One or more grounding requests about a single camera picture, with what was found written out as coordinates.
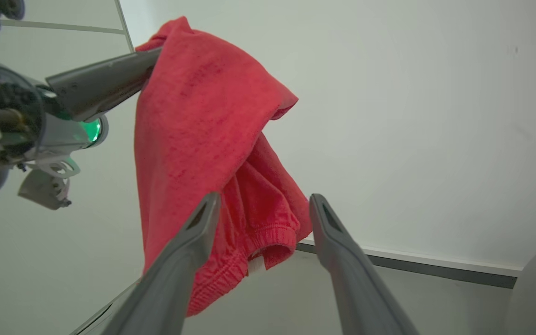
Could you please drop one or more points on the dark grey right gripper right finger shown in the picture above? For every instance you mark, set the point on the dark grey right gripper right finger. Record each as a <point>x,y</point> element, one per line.
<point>356,279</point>

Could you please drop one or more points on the grey left gripper green band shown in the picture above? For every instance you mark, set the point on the grey left gripper green band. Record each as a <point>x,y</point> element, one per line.
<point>30,111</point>

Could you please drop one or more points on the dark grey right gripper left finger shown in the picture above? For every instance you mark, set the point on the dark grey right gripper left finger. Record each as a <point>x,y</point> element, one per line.
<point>170,279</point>

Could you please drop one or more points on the red shorts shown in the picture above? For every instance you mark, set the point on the red shorts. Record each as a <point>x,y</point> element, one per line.
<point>212,153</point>

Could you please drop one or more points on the grey and white baseboard strip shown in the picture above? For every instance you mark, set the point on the grey and white baseboard strip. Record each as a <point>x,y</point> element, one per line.
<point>407,260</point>

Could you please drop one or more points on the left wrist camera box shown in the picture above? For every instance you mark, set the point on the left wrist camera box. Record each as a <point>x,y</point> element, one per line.
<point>45,186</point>

